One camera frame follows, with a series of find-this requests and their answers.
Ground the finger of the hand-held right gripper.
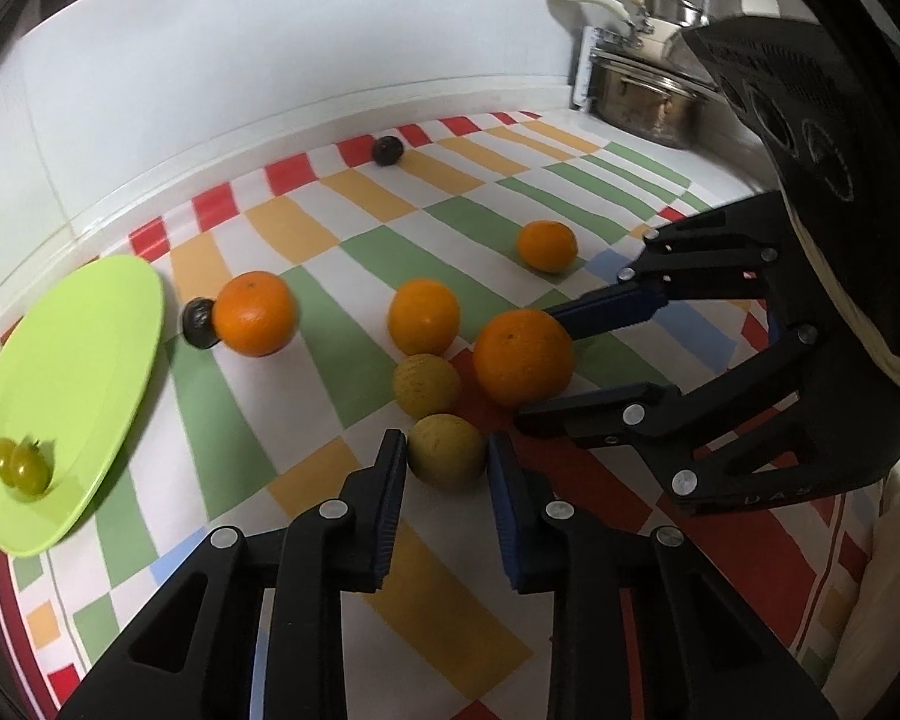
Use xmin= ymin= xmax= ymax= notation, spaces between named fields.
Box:
xmin=514 ymin=324 xmax=820 ymax=518
xmin=544 ymin=191 xmax=796 ymax=340

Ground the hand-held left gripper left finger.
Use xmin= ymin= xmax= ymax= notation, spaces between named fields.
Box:
xmin=60 ymin=429 xmax=408 ymax=720

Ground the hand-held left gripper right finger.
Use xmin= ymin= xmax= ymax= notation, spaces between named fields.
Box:
xmin=486 ymin=431 xmax=826 ymax=720

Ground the tan longan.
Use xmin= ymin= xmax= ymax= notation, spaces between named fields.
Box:
xmin=392 ymin=353 xmax=463 ymax=419
xmin=406 ymin=413 xmax=490 ymax=489

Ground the small orange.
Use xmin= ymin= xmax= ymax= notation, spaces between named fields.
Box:
xmin=388 ymin=279 xmax=462 ymax=356
xmin=516 ymin=220 xmax=578 ymax=275

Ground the large orange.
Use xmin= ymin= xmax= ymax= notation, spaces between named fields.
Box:
xmin=211 ymin=270 xmax=301 ymax=359
xmin=471 ymin=309 xmax=575 ymax=410

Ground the green plate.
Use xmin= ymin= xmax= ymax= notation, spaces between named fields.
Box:
xmin=0 ymin=255 xmax=167 ymax=558

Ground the large steel pot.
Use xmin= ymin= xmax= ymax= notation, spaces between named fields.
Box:
xmin=589 ymin=45 xmax=721 ymax=151

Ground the white upright board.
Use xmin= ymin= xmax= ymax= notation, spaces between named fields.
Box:
xmin=574 ymin=26 xmax=601 ymax=110

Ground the colourful checked tablecloth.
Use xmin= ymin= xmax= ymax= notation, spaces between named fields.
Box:
xmin=0 ymin=111 xmax=900 ymax=720

